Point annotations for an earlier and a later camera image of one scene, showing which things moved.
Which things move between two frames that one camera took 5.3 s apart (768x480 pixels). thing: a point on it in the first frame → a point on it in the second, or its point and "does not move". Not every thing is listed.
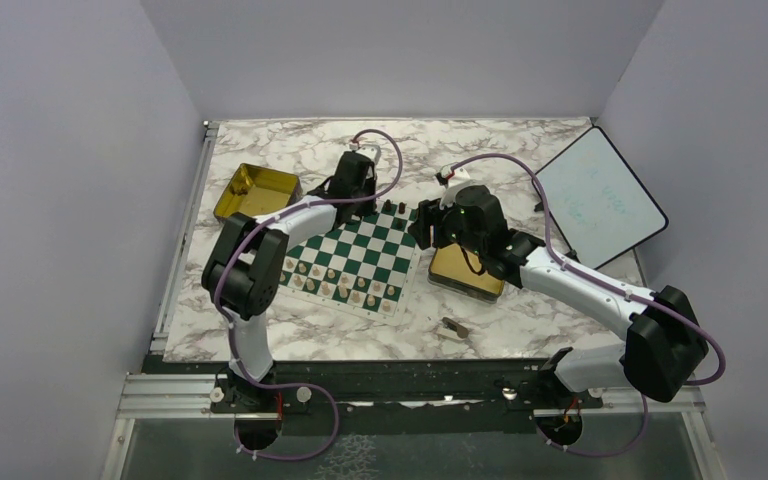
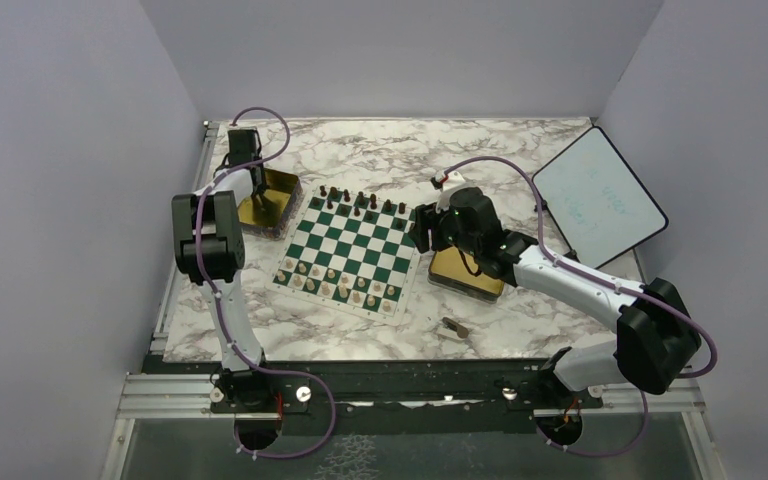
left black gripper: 367,210 → 262,186
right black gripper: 430,214 does not move
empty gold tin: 455,269 does not move
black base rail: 391,397 does not move
